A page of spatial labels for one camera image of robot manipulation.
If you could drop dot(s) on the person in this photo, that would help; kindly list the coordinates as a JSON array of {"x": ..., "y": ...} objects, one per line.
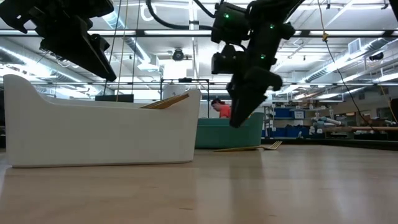
[{"x": 224, "y": 111}]

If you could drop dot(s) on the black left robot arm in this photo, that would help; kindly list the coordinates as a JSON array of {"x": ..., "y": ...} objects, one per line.
[{"x": 62, "y": 12}]

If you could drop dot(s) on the white air vent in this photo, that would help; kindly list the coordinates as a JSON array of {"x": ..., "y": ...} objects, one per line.
[{"x": 354, "y": 46}]

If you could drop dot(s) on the black dome ceiling camera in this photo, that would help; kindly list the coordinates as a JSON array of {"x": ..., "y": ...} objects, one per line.
[{"x": 178, "y": 55}]

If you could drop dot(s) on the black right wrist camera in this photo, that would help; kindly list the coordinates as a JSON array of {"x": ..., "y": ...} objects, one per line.
[{"x": 224, "y": 60}]

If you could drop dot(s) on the black overhead light rail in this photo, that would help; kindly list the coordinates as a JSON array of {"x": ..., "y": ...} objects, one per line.
[{"x": 390, "y": 33}]

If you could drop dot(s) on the silver ventilation duct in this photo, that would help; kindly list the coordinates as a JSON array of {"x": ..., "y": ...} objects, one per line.
[
  {"x": 353, "y": 61},
  {"x": 18, "y": 54}
]

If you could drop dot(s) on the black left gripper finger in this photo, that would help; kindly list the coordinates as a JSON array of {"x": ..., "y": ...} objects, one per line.
[
  {"x": 101, "y": 45},
  {"x": 93, "y": 63}
]

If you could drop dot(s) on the black aluminium table frame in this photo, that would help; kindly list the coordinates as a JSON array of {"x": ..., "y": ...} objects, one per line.
[{"x": 373, "y": 143}]

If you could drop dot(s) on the white plastic bin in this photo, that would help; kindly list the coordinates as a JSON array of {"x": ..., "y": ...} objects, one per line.
[{"x": 109, "y": 133}]

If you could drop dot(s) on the teal plastic bin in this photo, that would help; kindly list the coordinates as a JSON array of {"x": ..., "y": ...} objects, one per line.
[{"x": 217, "y": 133}]

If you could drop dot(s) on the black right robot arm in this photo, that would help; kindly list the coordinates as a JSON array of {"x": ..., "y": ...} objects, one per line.
[{"x": 230, "y": 25}]

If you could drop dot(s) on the wooden utensil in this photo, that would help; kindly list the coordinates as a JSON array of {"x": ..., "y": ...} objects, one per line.
[{"x": 161, "y": 105}]

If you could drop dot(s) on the shelf with blue bins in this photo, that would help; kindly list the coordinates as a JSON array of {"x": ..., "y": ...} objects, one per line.
[{"x": 281, "y": 112}]

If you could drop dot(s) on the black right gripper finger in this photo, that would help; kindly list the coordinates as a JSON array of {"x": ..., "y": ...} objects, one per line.
[{"x": 245, "y": 99}]

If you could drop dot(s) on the black ceiling box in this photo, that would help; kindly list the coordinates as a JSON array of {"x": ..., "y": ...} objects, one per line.
[{"x": 376, "y": 56}]

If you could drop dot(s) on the black monitor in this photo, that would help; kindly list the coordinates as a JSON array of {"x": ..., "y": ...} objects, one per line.
[{"x": 113, "y": 98}]

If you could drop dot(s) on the long wooden bar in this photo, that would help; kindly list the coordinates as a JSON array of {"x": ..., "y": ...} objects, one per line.
[{"x": 373, "y": 128}]

